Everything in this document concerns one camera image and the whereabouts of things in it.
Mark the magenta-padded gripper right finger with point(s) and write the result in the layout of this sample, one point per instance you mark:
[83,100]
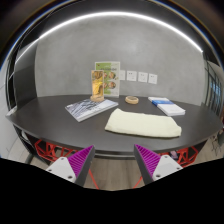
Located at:
[165,166]

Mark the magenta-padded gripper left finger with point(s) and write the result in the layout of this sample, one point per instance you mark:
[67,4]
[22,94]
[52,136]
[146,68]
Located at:
[63,166]

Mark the cream knitted towel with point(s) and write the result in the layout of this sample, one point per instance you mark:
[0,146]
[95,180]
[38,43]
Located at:
[143,124]

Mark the white book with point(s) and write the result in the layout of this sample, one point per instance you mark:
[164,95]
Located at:
[171,110]

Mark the grey printed magazine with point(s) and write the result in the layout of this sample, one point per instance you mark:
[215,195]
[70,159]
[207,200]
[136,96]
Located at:
[88,109]

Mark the blue and white booklet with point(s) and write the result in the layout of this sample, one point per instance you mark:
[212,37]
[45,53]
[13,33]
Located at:
[160,101]

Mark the beige tape roll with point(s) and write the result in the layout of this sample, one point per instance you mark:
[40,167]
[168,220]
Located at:
[132,100]

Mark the orange sign on wooden base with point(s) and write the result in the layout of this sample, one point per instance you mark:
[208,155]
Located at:
[97,85]

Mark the black-framed glass partition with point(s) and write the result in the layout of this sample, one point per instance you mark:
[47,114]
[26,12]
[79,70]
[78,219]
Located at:
[213,90]

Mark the green leaflet display stand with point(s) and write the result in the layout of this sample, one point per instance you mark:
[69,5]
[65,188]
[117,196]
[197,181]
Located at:
[112,80]

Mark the white ceiling light strip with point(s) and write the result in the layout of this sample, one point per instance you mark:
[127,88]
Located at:
[113,13]

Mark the white wall socket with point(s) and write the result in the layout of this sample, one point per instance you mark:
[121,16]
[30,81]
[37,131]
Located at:
[143,77]
[152,79]
[131,76]
[122,75]

